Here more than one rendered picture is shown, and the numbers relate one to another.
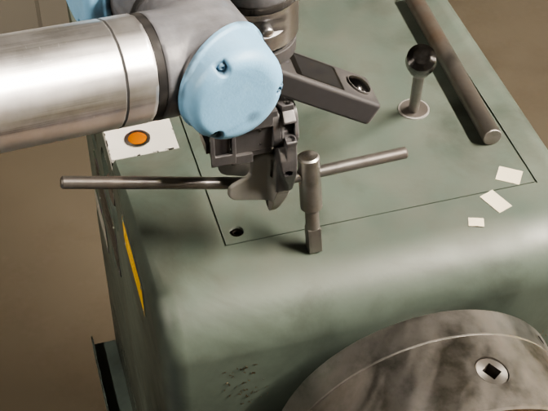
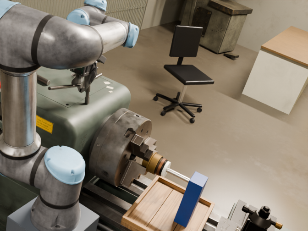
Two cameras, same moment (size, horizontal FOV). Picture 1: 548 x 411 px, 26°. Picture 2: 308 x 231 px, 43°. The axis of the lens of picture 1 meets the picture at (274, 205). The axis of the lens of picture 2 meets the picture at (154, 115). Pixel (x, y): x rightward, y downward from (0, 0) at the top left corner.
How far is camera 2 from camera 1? 0.97 m
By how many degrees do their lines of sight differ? 48
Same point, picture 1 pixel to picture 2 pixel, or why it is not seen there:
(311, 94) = not seen: hidden behind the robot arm
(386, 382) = (121, 123)
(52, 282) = not seen: outside the picture
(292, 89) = not seen: hidden behind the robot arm
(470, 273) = (115, 102)
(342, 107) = (101, 58)
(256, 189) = (84, 84)
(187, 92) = (130, 35)
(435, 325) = (121, 111)
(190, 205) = (50, 102)
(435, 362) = (128, 117)
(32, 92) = (118, 33)
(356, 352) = (109, 121)
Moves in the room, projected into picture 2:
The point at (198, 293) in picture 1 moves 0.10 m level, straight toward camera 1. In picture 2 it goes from (73, 117) to (93, 130)
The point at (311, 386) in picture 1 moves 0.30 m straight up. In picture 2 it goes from (102, 134) to (118, 64)
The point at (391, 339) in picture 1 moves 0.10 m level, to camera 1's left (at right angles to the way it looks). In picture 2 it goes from (115, 116) to (97, 122)
